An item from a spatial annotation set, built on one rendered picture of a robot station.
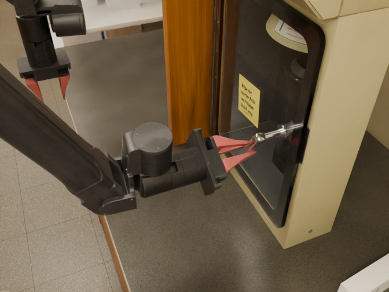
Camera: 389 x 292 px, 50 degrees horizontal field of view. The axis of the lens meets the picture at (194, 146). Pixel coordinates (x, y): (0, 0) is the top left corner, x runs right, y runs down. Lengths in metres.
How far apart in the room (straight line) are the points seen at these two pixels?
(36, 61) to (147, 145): 0.40
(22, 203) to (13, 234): 0.19
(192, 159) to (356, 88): 0.26
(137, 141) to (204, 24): 0.39
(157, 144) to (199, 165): 0.10
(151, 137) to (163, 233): 0.32
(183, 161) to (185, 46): 0.33
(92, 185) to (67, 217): 1.60
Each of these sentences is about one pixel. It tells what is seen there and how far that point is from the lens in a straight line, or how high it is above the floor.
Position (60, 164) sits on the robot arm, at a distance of 0.55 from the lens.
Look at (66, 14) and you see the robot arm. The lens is 0.87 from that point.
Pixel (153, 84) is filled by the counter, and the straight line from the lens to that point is 1.27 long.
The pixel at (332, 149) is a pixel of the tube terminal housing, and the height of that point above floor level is 1.18.
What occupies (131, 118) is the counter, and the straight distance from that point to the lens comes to 1.14.
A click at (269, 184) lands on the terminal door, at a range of 0.78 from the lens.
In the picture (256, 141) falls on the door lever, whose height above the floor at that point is 1.20.
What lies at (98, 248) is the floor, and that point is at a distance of 2.03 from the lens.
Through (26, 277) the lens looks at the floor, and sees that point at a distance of 2.03.
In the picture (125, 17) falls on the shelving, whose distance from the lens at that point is 1.77.
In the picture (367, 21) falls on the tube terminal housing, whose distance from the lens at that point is 0.58.
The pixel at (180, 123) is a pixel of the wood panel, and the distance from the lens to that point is 1.00.
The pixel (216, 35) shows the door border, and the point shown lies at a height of 1.25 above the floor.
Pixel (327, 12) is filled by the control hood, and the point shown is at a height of 1.42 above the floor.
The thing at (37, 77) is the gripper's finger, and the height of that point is 1.17.
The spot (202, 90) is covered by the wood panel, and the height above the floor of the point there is 1.09.
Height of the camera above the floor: 1.62
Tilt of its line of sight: 41 degrees down
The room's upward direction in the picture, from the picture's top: straight up
